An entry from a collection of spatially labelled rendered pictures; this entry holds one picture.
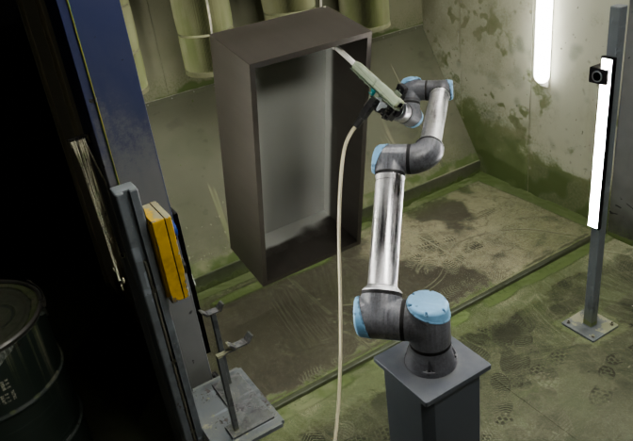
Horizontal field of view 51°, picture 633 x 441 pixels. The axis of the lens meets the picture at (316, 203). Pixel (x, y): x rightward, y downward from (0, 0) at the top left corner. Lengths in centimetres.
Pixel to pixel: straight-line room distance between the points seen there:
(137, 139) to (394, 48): 310
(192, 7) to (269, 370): 200
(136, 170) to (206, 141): 203
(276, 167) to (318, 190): 37
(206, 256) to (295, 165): 94
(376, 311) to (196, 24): 214
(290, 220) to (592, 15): 205
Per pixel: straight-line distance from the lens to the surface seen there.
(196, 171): 422
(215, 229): 418
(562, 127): 453
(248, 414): 223
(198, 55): 397
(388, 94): 276
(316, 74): 334
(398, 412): 266
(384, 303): 241
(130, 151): 227
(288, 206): 366
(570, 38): 433
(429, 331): 238
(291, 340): 367
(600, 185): 333
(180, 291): 189
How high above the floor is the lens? 234
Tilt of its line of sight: 28 degrees down
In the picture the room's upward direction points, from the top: 7 degrees counter-clockwise
